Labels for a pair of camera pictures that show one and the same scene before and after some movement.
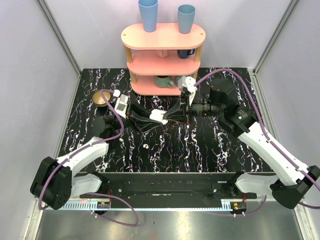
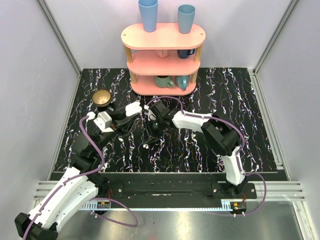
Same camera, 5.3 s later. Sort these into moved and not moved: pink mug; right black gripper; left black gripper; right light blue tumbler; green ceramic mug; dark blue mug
Moved: right black gripper; left black gripper
Not moved: right light blue tumbler; dark blue mug; green ceramic mug; pink mug
